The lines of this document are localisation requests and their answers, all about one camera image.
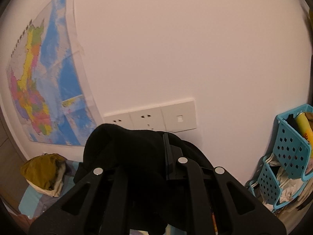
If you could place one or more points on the teal grey bed sheet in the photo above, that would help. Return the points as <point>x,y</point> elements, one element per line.
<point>33,203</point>

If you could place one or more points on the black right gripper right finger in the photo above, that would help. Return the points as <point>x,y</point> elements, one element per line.
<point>220,200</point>

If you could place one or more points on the white wall socket panel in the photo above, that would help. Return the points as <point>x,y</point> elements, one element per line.
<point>175,116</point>

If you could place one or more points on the yellow cylindrical can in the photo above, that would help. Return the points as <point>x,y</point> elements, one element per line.
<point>304,127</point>

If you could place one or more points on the upper blue perforated basket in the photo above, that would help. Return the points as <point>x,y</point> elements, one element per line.
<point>290,148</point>

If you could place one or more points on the olive green folded garment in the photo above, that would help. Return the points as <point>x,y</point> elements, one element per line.
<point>43,170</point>

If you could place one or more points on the colourful wall map poster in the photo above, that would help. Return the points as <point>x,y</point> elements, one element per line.
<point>47,81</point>

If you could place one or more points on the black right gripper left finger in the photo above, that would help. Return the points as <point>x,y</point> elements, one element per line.
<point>80,200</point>

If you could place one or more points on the lower blue perforated basket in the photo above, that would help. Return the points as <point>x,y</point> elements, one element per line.
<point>273,186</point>

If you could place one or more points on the blue perforated basket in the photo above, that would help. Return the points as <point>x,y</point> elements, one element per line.
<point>290,148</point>
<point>273,186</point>

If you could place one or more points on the large black garment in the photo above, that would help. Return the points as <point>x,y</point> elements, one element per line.
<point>149,180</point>

